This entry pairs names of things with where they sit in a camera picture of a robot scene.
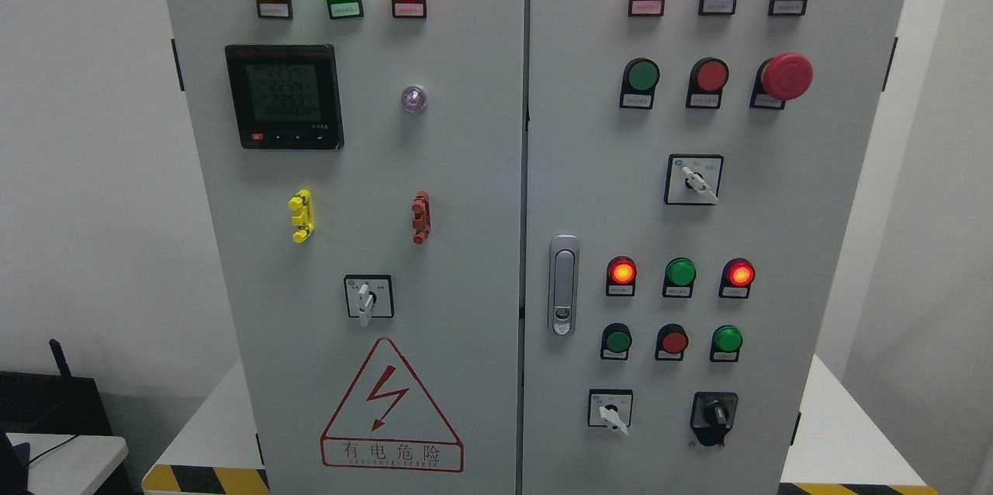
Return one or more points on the red push button upper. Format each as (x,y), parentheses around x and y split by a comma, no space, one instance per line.
(706,82)

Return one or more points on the red electric hazard warning sticker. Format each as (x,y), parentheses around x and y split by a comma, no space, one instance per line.
(388,419)

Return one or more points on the yellow terminal connector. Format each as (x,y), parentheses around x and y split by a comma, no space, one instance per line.
(301,206)

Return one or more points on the grey cabinet door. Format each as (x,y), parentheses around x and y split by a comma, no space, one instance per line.
(455,296)
(598,172)

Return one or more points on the green push button lower left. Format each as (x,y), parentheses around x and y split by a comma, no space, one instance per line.
(615,342)

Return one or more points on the right grey cabinet door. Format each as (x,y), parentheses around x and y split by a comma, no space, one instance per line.
(598,172)

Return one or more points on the black rotary knob switch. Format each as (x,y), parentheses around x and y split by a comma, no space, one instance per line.
(712,416)

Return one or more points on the door white selector switch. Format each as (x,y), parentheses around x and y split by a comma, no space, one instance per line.
(369,297)

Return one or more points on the black device with antenna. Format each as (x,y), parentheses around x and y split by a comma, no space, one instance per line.
(51,404)

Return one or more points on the lit red indicator lower right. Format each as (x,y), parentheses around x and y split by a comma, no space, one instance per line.
(736,279)

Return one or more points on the red emergency stop button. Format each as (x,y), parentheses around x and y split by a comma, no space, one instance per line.
(782,78)

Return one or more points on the black digital power meter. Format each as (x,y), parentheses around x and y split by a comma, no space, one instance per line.
(285,96)

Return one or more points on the white side table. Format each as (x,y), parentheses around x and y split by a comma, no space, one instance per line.
(78,467)

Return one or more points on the lit red indicator lower left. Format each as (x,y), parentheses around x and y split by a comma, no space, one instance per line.
(620,277)

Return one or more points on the green push button upper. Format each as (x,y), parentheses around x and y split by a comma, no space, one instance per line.
(638,84)

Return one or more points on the green push button lower right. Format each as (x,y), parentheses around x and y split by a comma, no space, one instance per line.
(726,344)

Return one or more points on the left grey cabinet door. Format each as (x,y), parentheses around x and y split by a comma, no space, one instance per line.
(455,296)

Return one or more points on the red push button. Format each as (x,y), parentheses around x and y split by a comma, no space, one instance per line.
(706,82)
(671,343)

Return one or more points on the green push button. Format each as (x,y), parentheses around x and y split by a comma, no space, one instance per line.
(726,344)
(615,342)
(638,84)

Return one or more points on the red terminal connector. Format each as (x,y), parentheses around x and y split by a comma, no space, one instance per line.
(421,219)

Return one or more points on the green indicator lower middle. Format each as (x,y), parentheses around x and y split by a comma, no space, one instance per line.
(679,278)

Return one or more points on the white platform hazard striped edge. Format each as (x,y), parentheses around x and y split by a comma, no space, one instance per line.
(837,448)

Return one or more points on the red push button lower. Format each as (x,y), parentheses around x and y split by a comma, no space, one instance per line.
(671,343)

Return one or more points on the lower white selector switch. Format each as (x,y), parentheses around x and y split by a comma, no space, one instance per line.
(610,409)

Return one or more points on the silver door handle lock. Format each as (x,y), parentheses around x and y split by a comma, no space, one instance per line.
(562,290)

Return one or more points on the small clear purple lamp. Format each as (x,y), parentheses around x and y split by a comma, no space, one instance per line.
(413,99)

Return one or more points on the upper right white selector switch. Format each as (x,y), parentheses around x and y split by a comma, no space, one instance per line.
(693,179)

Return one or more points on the lit red indicator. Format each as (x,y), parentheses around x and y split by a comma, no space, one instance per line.
(620,277)
(736,279)

